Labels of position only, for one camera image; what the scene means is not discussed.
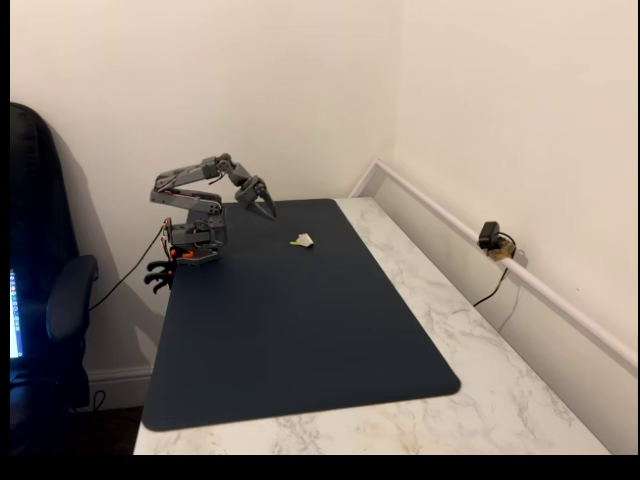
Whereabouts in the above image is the grey robot arm with base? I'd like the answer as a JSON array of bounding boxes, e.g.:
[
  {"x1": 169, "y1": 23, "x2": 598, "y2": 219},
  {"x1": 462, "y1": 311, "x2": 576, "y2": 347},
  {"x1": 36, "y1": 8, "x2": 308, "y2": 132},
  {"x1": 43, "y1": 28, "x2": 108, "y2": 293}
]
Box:
[{"x1": 148, "y1": 152, "x2": 250, "y2": 267}]

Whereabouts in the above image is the dark blue desk mat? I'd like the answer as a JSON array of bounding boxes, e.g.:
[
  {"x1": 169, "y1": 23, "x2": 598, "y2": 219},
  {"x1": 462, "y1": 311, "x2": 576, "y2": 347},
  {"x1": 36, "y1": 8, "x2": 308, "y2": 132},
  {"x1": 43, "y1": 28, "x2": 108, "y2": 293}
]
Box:
[{"x1": 141, "y1": 197, "x2": 462, "y2": 433}]

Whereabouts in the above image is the black clamp with orange pads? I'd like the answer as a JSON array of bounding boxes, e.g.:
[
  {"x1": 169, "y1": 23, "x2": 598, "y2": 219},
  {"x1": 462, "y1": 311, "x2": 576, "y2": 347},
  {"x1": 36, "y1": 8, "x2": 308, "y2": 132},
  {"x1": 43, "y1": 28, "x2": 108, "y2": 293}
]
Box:
[{"x1": 143, "y1": 247, "x2": 179, "y2": 297}]

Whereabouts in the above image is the black office chair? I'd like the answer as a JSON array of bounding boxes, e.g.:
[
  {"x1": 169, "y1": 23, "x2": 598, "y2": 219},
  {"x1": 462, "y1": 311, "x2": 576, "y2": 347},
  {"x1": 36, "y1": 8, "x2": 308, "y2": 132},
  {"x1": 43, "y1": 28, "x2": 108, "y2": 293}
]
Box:
[{"x1": 9, "y1": 102, "x2": 101, "y2": 456}]

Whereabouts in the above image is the white skirting board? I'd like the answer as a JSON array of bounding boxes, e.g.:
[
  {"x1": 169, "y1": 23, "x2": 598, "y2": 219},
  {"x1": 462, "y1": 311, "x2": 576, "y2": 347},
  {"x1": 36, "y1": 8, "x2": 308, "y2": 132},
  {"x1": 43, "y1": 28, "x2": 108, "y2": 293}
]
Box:
[{"x1": 85, "y1": 365, "x2": 154, "y2": 409}]

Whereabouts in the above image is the black webcam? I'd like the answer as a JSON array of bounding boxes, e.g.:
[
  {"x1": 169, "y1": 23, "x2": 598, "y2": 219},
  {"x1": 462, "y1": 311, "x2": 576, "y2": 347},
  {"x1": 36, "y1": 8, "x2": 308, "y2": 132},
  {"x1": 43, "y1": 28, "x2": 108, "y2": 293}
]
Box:
[{"x1": 477, "y1": 220, "x2": 501, "y2": 251}]

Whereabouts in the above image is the laptop with lit screen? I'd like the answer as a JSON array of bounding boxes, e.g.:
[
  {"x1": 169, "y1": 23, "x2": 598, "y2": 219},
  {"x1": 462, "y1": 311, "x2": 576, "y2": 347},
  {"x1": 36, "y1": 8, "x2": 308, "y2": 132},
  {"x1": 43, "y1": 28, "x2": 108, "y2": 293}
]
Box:
[{"x1": 9, "y1": 268, "x2": 25, "y2": 360}]

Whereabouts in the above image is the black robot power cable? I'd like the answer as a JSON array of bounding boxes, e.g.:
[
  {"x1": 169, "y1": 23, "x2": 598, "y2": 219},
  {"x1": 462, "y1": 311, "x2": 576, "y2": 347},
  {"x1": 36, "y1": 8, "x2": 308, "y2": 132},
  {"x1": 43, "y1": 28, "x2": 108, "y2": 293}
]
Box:
[{"x1": 88, "y1": 224, "x2": 169, "y2": 311}]

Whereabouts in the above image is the brown webcam mount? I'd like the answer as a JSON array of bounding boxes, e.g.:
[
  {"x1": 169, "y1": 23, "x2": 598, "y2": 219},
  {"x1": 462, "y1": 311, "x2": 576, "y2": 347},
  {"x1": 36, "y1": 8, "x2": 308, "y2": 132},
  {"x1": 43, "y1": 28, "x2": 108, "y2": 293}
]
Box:
[{"x1": 487, "y1": 239, "x2": 519, "y2": 264}]

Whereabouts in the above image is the black webcam cable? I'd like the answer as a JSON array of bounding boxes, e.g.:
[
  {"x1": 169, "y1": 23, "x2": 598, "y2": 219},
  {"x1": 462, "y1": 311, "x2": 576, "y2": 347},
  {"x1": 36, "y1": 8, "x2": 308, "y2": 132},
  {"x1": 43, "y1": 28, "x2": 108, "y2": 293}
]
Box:
[{"x1": 471, "y1": 230, "x2": 519, "y2": 308}]

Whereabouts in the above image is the white wall cable trunking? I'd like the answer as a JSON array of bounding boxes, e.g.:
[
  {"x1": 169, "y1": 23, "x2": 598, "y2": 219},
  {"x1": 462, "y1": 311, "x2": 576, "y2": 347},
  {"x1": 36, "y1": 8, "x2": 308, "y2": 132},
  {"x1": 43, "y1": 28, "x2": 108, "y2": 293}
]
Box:
[{"x1": 348, "y1": 158, "x2": 639, "y2": 372}]

